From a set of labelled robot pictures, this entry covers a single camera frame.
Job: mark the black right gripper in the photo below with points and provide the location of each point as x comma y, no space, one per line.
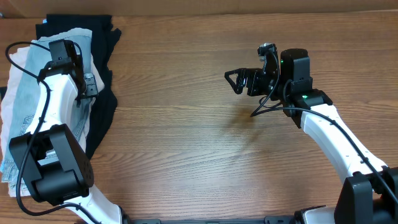
249,81

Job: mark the light blue denim shorts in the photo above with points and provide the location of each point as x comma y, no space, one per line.
20,103

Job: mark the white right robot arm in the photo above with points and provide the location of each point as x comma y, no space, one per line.
369,191

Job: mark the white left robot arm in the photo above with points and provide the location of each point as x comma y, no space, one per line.
54,172

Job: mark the black folded garment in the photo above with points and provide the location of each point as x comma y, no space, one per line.
104,40

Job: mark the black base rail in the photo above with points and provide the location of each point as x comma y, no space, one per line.
211,221

